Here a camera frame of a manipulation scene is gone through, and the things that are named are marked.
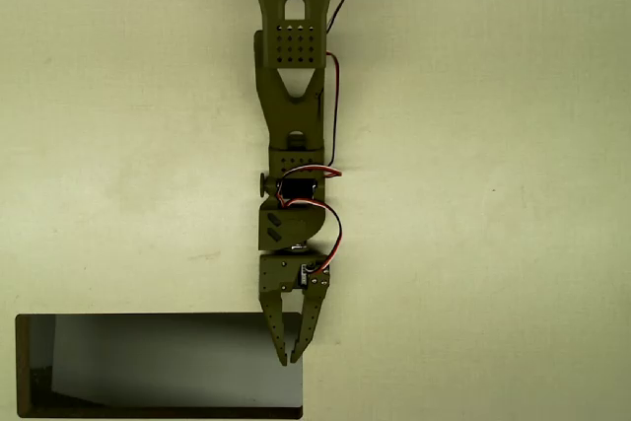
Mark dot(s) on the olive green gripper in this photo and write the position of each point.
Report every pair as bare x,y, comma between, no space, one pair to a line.
279,274

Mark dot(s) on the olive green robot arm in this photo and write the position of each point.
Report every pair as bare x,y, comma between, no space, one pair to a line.
296,110

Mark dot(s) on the dark rectangular bin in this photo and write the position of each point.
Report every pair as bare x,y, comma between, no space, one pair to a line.
148,367

